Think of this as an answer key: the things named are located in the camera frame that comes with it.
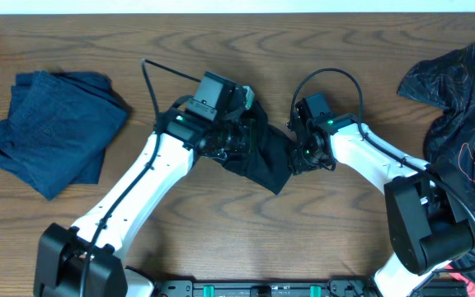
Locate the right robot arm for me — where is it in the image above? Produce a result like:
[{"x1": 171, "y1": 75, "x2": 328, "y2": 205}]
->
[{"x1": 288, "y1": 93, "x2": 475, "y2": 296}]

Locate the folded blue garment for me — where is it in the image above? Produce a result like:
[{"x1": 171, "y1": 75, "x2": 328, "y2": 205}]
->
[{"x1": 0, "y1": 71, "x2": 128, "y2": 200}]

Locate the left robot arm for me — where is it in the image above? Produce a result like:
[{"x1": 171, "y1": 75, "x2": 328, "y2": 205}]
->
[{"x1": 33, "y1": 72, "x2": 255, "y2": 297}]

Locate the plain black t-shirt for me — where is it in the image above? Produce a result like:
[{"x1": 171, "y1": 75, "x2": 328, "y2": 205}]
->
[{"x1": 219, "y1": 101, "x2": 293, "y2": 195}]

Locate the black patterned shirt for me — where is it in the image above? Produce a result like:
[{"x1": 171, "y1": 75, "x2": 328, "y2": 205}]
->
[{"x1": 397, "y1": 43, "x2": 475, "y2": 285}]

